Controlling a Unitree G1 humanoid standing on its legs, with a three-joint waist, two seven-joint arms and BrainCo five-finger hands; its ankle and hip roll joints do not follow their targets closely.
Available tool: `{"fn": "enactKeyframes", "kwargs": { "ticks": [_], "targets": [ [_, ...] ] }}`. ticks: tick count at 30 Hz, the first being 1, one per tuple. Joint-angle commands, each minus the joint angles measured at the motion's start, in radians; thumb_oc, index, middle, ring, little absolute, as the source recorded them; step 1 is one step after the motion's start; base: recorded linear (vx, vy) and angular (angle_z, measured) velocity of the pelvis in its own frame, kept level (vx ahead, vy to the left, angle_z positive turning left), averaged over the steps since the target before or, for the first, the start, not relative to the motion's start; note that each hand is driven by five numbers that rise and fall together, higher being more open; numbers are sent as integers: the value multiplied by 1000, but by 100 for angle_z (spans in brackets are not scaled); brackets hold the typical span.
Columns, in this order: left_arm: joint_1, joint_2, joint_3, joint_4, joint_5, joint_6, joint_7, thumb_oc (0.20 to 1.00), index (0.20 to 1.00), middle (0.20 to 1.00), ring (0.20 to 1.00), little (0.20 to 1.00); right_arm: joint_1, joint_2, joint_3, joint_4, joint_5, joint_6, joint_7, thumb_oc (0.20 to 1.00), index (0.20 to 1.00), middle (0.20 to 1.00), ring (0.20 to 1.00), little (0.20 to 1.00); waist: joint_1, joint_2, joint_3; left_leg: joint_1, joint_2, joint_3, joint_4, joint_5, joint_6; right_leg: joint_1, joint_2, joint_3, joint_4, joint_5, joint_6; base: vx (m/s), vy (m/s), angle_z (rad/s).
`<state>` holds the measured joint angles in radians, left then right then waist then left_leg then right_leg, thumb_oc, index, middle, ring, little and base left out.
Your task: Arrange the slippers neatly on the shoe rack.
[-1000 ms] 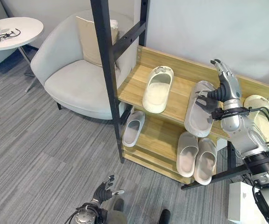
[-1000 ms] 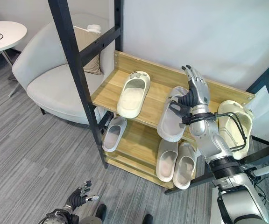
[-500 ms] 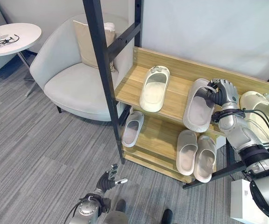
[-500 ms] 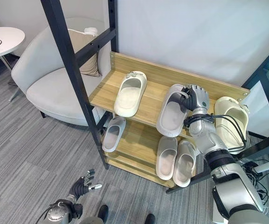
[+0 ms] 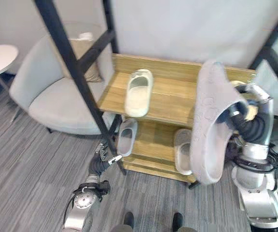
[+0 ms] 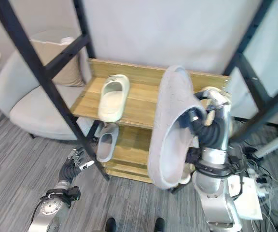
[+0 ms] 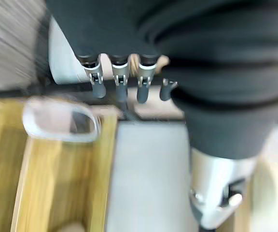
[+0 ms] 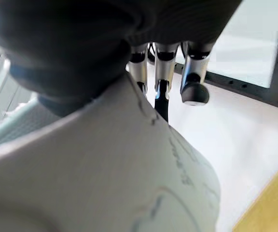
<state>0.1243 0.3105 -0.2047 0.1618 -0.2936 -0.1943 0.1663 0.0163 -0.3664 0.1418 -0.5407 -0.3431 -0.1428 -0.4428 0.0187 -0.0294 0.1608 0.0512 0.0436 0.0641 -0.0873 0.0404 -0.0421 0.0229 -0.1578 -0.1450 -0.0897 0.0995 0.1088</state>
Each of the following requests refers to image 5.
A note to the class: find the black metal frame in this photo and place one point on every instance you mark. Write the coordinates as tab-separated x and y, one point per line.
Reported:
73	65

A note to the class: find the large grey slipper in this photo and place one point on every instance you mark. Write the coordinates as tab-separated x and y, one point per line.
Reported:
210	120

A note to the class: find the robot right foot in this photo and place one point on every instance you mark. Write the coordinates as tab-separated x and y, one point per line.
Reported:
177	220

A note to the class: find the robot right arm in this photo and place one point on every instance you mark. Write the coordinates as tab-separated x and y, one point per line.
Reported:
256	186

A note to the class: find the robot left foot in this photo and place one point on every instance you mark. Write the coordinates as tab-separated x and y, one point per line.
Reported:
129	218

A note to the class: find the beige cushion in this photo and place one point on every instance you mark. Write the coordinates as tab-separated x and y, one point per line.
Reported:
90	62

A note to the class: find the white object on armchair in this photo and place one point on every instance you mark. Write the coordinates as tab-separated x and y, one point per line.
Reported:
85	36

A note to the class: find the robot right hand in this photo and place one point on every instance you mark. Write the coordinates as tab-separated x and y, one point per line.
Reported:
248	125

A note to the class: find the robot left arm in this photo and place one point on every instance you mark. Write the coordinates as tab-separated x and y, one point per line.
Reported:
84	205

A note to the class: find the light grey armchair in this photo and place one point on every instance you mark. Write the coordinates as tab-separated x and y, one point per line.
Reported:
57	96

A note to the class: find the cream white slipper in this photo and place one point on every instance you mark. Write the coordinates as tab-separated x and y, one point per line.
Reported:
139	93

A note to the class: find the wooden shoe rack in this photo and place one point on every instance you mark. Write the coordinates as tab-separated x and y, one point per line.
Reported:
163	108

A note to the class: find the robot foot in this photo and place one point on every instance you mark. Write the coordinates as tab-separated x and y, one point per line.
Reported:
129	218
177	220

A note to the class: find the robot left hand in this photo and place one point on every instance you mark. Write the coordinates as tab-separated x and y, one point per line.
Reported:
100	162

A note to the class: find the small grey slipper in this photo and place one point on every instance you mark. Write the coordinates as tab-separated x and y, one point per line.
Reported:
127	136
183	152

